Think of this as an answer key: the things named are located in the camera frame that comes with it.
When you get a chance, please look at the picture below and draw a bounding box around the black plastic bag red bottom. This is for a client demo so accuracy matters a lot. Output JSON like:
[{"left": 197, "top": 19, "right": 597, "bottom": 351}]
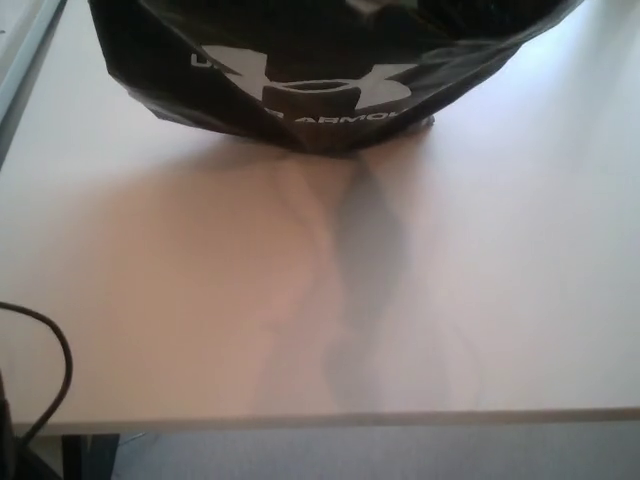
[{"left": 87, "top": 0, "right": 539, "bottom": 158}]

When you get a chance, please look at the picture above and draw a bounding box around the black table leg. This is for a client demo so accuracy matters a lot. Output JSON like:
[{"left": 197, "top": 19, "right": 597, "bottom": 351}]
[{"left": 61, "top": 433, "right": 121, "bottom": 480}]

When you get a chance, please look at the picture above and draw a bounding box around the black cable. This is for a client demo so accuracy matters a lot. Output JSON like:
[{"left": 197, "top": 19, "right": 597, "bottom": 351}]
[{"left": 0, "top": 300, "right": 75, "bottom": 454}]

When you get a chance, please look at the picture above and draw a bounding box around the grey metal desk rail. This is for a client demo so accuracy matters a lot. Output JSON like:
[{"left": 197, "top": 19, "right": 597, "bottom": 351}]
[{"left": 0, "top": 0, "right": 69, "bottom": 170}]

